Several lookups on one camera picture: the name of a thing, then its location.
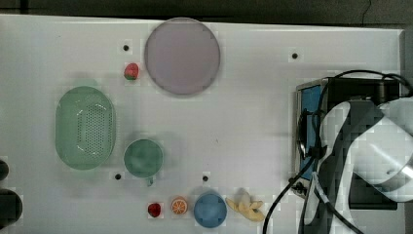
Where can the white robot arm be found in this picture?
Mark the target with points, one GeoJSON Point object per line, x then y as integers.
{"type": "Point", "coordinates": [357, 138]}

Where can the black toaster oven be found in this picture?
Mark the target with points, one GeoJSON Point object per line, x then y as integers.
{"type": "Point", "coordinates": [362, 195]}

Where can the round grey plate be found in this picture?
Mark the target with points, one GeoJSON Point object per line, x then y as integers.
{"type": "Point", "coordinates": [182, 56]}

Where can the dark green cup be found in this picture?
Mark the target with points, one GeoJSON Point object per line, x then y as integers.
{"type": "Point", "coordinates": [144, 158]}

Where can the red toy strawberry by plate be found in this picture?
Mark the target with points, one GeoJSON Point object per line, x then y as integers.
{"type": "Point", "coordinates": [131, 71]}

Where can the toy orange slice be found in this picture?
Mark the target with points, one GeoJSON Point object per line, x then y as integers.
{"type": "Point", "coordinates": [179, 206]}

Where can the blue cup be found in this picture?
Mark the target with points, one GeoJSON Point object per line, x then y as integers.
{"type": "Point", "coordinates": [210, 210]}

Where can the toy peeled banana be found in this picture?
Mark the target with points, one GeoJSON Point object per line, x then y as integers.
{"type": "Point", "coordinates": [246, 207]}

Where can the red toy strawberry near orange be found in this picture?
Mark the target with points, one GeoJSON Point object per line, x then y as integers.
{"type": "Point", "coordinates": [154, 209]}

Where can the green perforated colander basket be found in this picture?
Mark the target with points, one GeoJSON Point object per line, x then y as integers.
{"type": "Point", "coordinates": [85, 128]}

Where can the black round object upper left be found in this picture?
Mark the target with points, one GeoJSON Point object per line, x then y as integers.
{"type": "Point", "coordinates": [4, 170]}

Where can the black round object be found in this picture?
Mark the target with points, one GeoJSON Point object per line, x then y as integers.
{"type": "Point", "coordinates": [10, 207]}
{"type": "Point", "coordinates": [4, 170]}

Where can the black round object lower left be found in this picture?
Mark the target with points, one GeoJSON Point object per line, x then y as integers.
{"type": "Point", "coordinates": [10, 207]}

